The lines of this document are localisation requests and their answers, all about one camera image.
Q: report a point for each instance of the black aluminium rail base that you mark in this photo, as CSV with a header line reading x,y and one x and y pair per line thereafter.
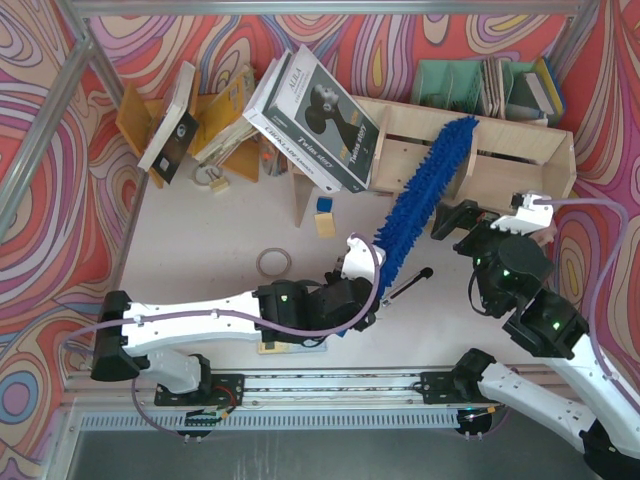
x,y
368,386

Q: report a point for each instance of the Twins story book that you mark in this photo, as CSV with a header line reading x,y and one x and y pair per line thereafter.
x,y
314,112

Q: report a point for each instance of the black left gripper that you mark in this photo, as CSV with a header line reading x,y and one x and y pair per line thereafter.
x,y
364,295

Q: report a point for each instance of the yellow wooden book stand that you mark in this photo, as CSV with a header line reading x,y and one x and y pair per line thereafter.
x,y
134,120

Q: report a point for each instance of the teal desk organizer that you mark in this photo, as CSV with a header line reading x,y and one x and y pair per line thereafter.
x,y
493,87

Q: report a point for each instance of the yellow grey calculator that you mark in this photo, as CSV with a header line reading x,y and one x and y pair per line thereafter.
x,y
279,348

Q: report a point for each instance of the blue bound notebook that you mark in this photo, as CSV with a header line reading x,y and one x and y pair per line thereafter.
x,y
543,79

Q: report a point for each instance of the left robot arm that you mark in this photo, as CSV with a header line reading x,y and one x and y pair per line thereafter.
x,y
141,340

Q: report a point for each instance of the beige tape roll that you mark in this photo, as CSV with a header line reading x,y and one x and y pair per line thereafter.
x,y
273,262

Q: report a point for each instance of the pens cup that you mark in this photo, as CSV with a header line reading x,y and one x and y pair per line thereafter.
x,y
273,162

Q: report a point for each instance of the black cover book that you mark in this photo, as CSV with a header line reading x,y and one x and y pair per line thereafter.
x,y
172,128

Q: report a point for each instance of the white utility knife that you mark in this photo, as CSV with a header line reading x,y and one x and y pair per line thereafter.
x,y
424,274

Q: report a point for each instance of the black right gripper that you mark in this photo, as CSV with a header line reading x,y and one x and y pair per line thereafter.
x,y
470,232

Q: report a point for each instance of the light wooden bookshelf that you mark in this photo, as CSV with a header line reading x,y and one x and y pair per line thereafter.
x,y
505,157

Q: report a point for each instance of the yellow books stack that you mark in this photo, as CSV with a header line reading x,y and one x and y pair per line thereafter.
x,y
222,125

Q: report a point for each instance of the pink figurine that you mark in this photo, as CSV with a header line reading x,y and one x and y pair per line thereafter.
x,y
546,235

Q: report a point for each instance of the blue microfiber duster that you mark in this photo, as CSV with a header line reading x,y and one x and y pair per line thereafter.
x,y
422,193

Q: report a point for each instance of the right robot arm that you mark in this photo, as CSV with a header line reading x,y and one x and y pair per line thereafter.
x,y
509,272

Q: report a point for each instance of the white paperback book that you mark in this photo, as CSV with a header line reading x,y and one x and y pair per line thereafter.
x,y
254,114

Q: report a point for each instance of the blue eraser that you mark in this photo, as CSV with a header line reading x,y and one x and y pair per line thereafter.
x,y
324,204

